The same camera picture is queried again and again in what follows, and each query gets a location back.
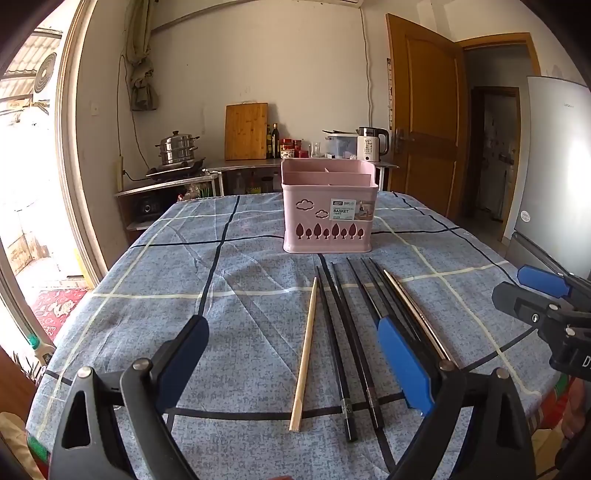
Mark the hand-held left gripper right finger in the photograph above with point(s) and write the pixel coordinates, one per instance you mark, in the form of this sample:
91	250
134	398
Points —
406	364

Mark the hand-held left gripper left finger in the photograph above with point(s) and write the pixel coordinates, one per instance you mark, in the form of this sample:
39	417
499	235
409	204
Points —
184	360

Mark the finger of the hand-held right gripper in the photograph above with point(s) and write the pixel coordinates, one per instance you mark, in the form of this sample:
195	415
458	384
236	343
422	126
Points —
540	278
521	304

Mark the gold metal chopstick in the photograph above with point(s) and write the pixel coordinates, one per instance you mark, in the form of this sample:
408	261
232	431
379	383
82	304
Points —
418	316

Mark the black chopstick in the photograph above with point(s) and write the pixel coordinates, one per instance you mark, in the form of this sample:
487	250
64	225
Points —
364	288
395	295
355	350
334	360
376	279

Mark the light wooden chopstick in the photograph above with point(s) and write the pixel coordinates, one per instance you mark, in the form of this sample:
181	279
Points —
305	355

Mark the pink plastic utensil basket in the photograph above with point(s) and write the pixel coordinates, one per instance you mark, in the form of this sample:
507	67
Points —
323	203

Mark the person's right hand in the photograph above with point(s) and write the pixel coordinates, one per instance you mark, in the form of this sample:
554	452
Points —
575	408

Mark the blue checked tablecloth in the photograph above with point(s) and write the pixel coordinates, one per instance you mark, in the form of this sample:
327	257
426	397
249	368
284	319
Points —
231	300

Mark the white refrigerator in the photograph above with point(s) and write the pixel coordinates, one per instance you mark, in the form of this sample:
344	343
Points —
554	175

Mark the red patterned mat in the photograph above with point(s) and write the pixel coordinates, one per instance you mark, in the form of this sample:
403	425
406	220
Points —
60	311

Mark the white green plastic tool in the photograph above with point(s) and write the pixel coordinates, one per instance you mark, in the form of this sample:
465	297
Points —
39	348

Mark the black blender base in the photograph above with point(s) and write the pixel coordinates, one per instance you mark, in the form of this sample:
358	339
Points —
148	206

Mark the low steel shelf stand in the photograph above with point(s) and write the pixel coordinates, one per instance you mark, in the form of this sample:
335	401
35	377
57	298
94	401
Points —
138	187

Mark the black induction cooker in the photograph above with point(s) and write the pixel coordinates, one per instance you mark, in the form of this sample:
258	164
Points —
178	170

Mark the brown wooden door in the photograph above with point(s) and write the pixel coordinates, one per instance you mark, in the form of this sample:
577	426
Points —
425	115

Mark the steel kitchen table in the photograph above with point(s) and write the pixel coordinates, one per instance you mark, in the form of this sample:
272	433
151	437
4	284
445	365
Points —
249	165

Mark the steel steamer pot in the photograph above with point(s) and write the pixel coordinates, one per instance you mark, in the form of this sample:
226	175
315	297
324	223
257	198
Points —
178	147

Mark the white electric kettle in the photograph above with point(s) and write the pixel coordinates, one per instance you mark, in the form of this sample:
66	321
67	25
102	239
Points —
369	145

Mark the clear plastic storage container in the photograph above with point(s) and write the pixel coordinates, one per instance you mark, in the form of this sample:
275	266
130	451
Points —
340	146

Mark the yellow oil bottle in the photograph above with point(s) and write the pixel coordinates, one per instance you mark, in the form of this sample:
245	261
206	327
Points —
269	145

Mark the drinking glass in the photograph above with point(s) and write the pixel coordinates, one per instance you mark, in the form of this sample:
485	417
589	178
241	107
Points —
316	151

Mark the dark sauce bottle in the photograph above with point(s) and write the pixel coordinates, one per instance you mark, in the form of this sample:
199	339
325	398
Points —
276	143

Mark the bamboo cutting board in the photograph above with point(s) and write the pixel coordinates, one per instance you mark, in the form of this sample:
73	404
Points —
246	131

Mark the tied beige curtain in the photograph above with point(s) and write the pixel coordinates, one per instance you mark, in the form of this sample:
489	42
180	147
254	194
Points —
141	69

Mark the outdoor air conditioner unit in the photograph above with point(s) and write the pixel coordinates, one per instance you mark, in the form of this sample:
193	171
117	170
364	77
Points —
45	76

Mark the wall power strip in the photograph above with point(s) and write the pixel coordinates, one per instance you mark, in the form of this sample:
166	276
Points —
119	173

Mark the wall calendar strip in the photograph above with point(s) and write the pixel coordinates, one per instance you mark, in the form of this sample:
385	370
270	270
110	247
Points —
389	92

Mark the wooden door frame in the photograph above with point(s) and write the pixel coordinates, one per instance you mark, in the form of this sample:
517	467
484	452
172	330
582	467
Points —
501	41

